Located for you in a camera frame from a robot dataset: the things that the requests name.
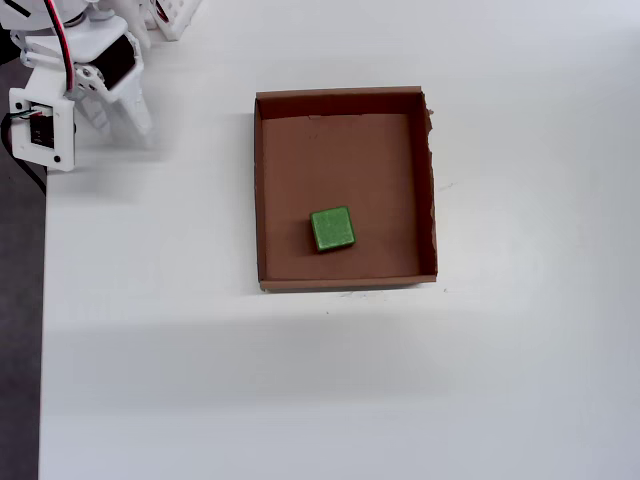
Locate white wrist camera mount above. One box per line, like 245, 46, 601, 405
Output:
8, 64, 77, 174

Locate brown cardboard box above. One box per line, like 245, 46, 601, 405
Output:
253, 85, 440, 295

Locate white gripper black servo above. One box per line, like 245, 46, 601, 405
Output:
12, 17, 154, 148

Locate black camera cable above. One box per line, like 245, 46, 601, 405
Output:
0, 112, 49, 194

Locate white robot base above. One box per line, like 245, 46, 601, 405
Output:
149, 0, 204, 42

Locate green cube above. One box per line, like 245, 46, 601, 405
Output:
308, 204, 359, 254

